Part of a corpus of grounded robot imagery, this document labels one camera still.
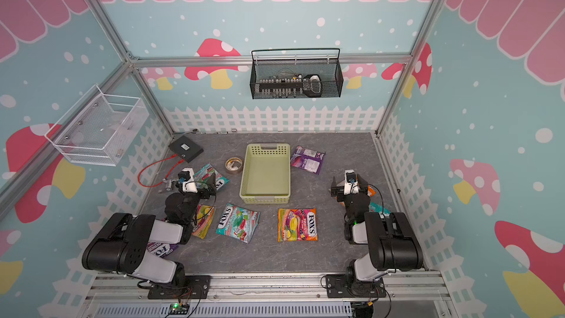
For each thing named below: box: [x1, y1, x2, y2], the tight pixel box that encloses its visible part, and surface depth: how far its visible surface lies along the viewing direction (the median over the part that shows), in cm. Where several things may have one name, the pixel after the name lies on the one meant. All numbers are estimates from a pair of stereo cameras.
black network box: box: [167, 135, 204, 163], surface depth 115 cm
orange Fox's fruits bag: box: [277, 207, 318, 243], surface depth 89 cm
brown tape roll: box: [225, 156, 243, 174], surface depth 108 cm
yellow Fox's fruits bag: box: [191, 203, 217, 240], surface depth 90 cm
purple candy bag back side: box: [290, 145, 326, 175], surface depth 108 cm
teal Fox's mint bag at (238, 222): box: [216, 203, 262, 244], surface depth 88 cm
